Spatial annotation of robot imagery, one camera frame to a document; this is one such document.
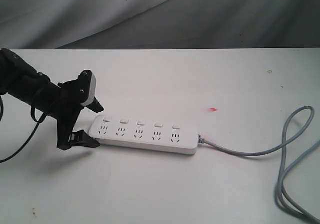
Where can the white five-outlet power strip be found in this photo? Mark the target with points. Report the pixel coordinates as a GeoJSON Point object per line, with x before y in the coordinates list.
{"type": "Point", "coordinates": [172, 137]}

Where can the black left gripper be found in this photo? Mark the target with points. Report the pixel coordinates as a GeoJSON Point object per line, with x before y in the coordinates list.
{"type": "Point", "coordinates": [69, 108]}

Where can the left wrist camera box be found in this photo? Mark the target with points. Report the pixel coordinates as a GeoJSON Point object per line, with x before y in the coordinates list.
{"type": "Point", "coordinates": [87, 86]}

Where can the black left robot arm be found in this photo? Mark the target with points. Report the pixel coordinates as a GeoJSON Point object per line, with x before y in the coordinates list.
{"type": "Point", "coordinates": [23, 82]}

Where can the grey backdrop cloth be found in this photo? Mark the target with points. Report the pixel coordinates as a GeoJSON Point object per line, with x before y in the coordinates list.
{"type": "Point", "coordinates": [158, 24]}

